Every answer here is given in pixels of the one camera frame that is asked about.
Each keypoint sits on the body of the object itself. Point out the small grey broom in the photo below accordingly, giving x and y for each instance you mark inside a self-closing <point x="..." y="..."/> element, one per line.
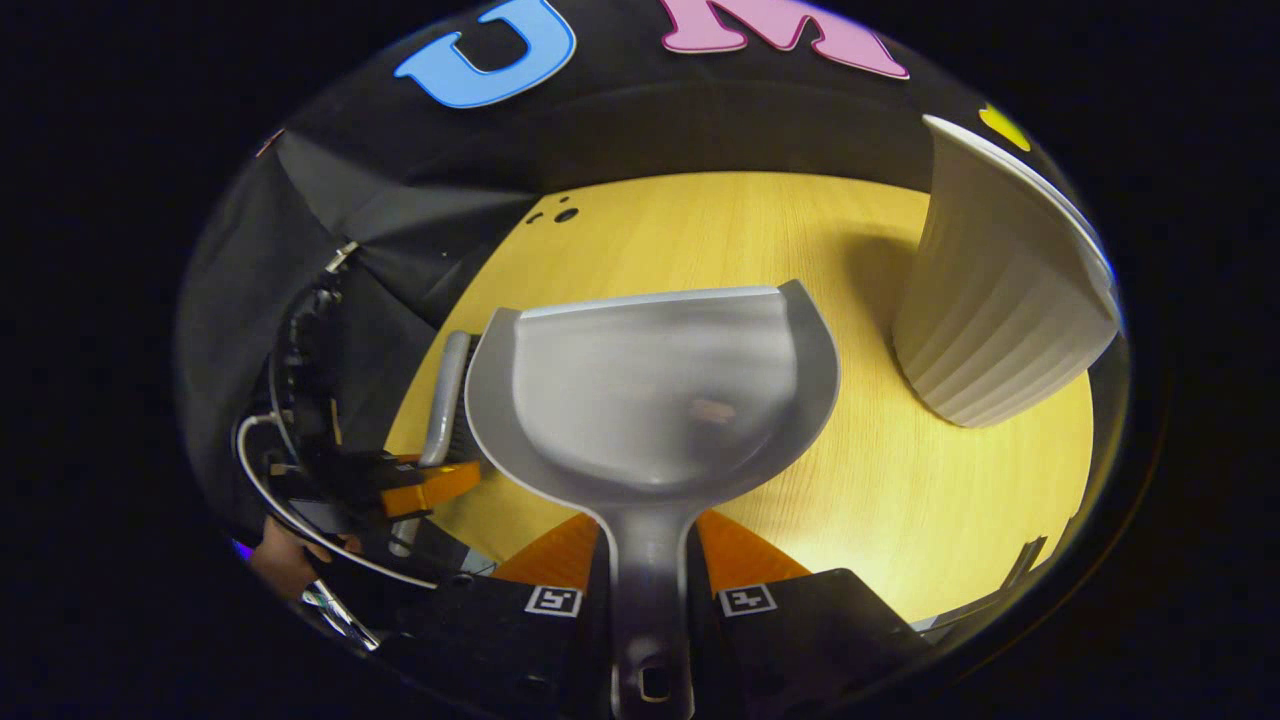
<point x="445" y="400"/>

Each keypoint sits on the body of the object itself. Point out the black desk edge bracket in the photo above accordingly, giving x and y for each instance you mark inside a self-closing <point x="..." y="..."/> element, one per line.
<point x="1027" y="562"/>

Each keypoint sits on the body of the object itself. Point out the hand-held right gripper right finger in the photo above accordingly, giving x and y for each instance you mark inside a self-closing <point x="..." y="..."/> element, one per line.
<point x="800" y="640"/>

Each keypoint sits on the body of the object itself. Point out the metal cloth clip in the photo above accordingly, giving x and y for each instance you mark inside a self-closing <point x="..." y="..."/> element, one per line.
<point x="341" y="257"/>

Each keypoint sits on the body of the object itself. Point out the grey plastic dustpan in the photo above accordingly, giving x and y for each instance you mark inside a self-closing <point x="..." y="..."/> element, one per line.
<point x="650" y="400"/>

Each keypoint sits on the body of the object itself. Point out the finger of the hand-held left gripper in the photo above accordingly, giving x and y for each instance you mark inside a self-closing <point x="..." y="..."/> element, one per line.
<point x="430" y="490"/>

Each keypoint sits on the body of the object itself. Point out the white ribbed garbage bin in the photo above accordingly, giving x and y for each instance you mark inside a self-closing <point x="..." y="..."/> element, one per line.
<point x="1000" y="300"/>

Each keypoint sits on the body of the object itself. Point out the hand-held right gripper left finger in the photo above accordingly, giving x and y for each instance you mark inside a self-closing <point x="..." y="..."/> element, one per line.
<point x="500" y="630"/>

